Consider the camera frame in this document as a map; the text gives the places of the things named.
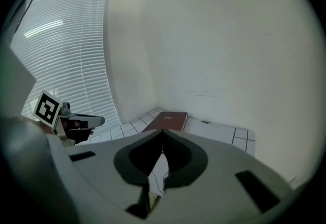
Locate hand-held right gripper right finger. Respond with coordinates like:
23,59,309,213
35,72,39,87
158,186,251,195
162,130,209,190

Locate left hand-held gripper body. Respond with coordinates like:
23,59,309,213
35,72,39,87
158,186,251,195
32,90,77,146

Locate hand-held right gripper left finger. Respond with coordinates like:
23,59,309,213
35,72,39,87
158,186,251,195
113,130,164,186

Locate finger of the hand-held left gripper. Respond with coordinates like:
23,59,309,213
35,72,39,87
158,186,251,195
72,113,105,128

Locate white book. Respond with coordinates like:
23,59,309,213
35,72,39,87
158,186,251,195
182,117,236,145

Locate dark red book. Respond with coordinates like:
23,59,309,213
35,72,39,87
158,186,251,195
141,111,189,133

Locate person's left hand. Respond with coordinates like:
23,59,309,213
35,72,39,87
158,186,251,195
62,119,95,144

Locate white window blinds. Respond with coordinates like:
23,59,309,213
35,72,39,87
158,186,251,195
10,0,122,144

